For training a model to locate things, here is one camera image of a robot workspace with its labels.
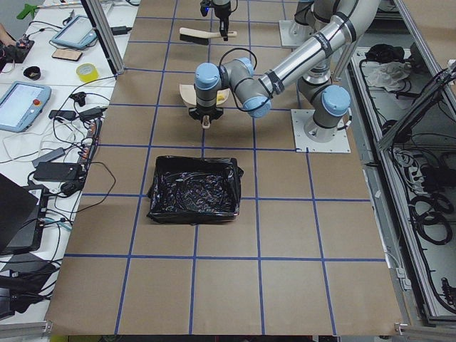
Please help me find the pink bin with black liner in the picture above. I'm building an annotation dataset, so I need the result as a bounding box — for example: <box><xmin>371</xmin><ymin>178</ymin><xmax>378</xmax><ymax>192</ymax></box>
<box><xmin>147</xmin><ymin>155</ymin><xmax>244</xmax><ymax>225</ymax></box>

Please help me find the yellow tape roll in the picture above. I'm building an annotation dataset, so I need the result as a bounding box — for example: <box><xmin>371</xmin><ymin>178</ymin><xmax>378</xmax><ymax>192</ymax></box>
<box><xmin>76</xmin><ymin>63</ymin><xmax>99</xmax><ymax>83</ymax></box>

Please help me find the blue teach pendant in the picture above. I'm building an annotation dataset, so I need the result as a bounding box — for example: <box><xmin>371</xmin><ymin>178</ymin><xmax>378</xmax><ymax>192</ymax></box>
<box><xmin>50</xmin><ymin>15</ymin><xmax>98</xmax><ymax>50</ymax></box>
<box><xmin>1</xmin><ymin>81</ymin><xmax>52</xmax><ymax>133</ymax></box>

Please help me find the black small bowl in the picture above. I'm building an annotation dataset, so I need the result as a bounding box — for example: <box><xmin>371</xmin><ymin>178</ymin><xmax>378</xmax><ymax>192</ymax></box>
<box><xmin>23</xmin><ymin>66</ymin><xmax>41</xmax><ymax>81</ymax></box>

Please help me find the brown smartphone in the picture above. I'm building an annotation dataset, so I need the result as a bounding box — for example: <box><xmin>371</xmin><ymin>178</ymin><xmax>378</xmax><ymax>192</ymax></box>
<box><xmin>51</xmin><ymin>48</ymin><xmax>83</xmax><ymax>62</ymax></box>

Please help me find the white hand brush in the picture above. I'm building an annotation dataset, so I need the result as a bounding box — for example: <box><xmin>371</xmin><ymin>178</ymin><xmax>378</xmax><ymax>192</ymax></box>
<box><xmin>179</xmin><ymin>27</ymin><xmax>237</xmax><ymax>46</ymax></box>

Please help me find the blue teach pendant near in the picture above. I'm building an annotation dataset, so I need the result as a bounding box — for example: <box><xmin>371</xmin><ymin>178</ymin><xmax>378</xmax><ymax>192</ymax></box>
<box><xmin>1</xmin><ymin>81</ymin><xmax>52</xmax><ymax>133</ymax></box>

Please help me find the aluminium frame post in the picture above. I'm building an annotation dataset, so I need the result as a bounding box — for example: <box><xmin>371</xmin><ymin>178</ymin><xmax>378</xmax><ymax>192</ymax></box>
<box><xmin>81</xmin><ymin>0</ymin><xmax>125</xmax><ymax>76</ymax></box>

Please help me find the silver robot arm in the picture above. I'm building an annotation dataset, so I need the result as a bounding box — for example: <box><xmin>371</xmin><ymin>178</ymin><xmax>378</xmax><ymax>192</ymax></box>
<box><xmin>189</xmin><ymin>1</ymin><xmax>379</xmax><ymax>143</ymax></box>
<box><xmin>212</xmin><ymin>0</ymin><xmax>232</xmax><ymax>40</ymax></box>

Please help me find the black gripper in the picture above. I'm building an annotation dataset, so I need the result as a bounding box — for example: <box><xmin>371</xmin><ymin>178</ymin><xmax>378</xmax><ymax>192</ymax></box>
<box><xmin>213</xmin><ymin>3</ymin><xmax>231</xmax><ymax>36</ymax></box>
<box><xmin>188</xmin><ymin>106</ymin><xmax>224</xmax><ymax>122</ymax></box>

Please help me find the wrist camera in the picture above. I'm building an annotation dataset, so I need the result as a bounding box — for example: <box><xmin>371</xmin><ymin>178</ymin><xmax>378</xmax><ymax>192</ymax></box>
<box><xmin>200</xmin><ymin>0</ymin><xmax>211</xmax><ymax>17</ymax></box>

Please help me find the black laptop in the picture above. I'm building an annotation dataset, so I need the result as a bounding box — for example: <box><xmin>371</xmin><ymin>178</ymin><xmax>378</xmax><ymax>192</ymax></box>
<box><xmin>1</xmin><ymin>175</ymin><xmax>48</xmax><ymax>256</ymax></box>

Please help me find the white crumpled cloth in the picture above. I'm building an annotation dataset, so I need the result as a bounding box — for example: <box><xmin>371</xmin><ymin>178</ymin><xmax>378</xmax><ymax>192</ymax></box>
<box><xmin>366</xmin><ymin>61</ymin><xmax>412</xmax><ymax>92</ymax></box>

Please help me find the blue teach pendant far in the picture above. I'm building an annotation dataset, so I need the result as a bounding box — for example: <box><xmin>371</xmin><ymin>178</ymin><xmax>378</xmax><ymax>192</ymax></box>
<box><xmin>50</xmin><ymin>15</ymin><xmax>98</xmax><ymax>50</ymax></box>

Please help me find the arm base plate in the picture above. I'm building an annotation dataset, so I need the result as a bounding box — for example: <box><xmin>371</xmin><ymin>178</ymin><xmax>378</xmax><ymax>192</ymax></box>
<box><xmin>279</xmin><ymin>20</ymin><xmax>309</xmax><ymax>48</ymax></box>
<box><xmin>291</xmin><ymin>109</ymin><xmax>351</xmax><ymax>153</ymax></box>

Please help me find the black power adapter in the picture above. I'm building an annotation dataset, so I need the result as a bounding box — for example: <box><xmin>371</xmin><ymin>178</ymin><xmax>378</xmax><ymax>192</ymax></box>
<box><xmin>33</xmin><ymin>162</ymin><xmax>82</xmax><ymax>182</ymax></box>

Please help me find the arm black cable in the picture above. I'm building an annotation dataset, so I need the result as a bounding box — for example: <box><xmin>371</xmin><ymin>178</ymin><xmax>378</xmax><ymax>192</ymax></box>
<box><xmin>217</xmin><ymin>48</ymin><xmax>259</xmax><ymax>74</ymax></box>

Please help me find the white plastic dustpan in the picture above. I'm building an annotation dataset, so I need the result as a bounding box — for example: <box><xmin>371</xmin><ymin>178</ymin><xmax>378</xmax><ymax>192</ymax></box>
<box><xmin>179</xmin><ymin>84</ymin><xmax>232</xmax><ymax>130</ymax></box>

